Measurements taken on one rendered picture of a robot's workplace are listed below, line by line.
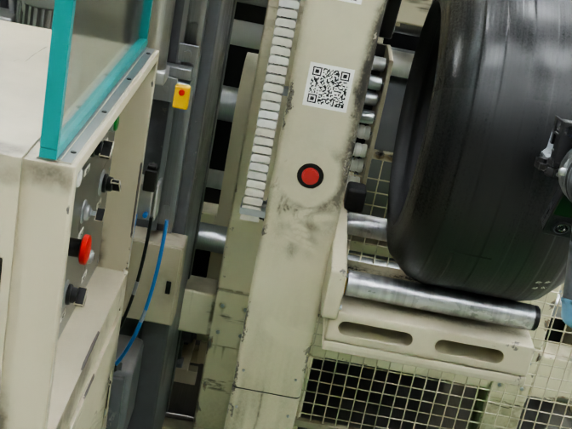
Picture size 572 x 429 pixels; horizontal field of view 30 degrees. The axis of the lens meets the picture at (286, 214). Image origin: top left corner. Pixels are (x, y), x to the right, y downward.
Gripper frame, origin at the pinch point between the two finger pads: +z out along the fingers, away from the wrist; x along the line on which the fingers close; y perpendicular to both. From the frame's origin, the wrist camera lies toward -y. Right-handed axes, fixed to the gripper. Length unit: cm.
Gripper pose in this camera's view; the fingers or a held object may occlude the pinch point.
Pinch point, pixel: (554, 157)
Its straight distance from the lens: 163.8
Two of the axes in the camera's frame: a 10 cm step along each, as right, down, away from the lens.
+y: 1.8, -9.5, -2.5
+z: 0.3, -2.5, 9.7
